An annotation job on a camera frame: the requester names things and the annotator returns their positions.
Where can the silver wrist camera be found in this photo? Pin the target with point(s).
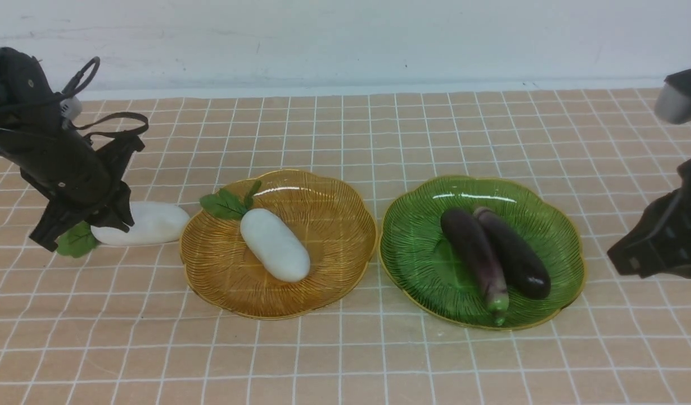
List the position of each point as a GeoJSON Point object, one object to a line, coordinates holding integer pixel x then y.
{"type": "Point", "coordinates": [673, 105]}
{"type": "Point", "coordinates": [70, 108]}

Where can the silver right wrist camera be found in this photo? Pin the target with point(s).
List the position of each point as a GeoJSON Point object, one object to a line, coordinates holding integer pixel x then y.
{"type": "Point", "coordinates": [673, 105]}

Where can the green plastic plate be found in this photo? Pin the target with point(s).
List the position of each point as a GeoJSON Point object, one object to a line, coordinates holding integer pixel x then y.
{"type": "Point", "coordinates": [422, 263]}

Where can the amber plastic plate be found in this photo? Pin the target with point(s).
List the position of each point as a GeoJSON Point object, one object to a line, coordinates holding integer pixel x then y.
{"type": "Point", "coordinates": [328, 217]}

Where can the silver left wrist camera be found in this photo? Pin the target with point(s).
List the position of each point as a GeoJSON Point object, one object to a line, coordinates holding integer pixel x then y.
{"type": "Point", "coordinates": [70, 108]}

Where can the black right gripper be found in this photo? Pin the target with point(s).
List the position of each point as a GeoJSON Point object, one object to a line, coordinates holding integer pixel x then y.
{"type": "Point", "coordinates": [660, 243]}

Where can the orange checkered tablecloth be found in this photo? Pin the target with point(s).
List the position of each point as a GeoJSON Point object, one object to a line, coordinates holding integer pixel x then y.
{"type": "Point", "coordinates": [121, 326]}

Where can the purple eggplant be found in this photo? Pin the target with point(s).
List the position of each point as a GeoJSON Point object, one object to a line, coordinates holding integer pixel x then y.
{"type": "Point", "coordinates": [469, 240]}
{"type": "Point", "coordinates": [522, 267]}

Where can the white radish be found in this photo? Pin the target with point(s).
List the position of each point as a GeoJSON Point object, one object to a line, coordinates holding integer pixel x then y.
{"type": "Point", "coordinates": [272, 242]}
{"type": "Point", "coordinates": [155, 223]}

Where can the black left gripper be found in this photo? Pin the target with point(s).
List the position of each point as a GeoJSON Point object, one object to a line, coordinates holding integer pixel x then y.
{"type": "Point", "coordinates": [81, 185]}

